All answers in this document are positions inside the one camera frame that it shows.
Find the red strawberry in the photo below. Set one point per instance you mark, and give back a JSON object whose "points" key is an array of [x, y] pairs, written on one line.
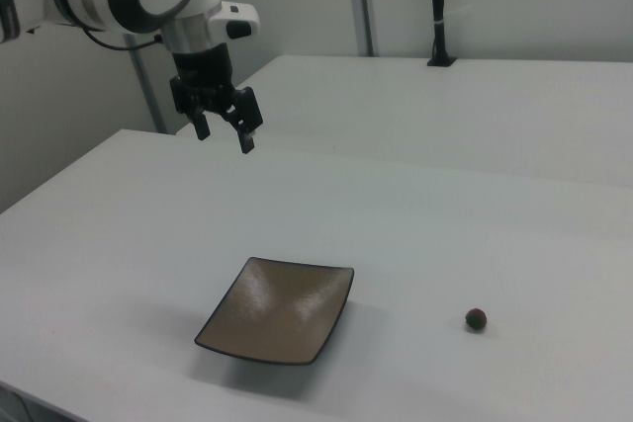
{"points": [[476, 319]]}

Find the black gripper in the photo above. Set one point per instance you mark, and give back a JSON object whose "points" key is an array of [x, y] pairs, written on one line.
{"points": [[204, 73]]}

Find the square brown ceramic plate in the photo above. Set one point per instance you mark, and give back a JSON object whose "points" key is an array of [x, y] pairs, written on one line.
{"points": [[277, 311]]}

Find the black camera stand pole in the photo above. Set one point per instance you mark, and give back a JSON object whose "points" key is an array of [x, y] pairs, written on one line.
{"points": [[438, 2]]}

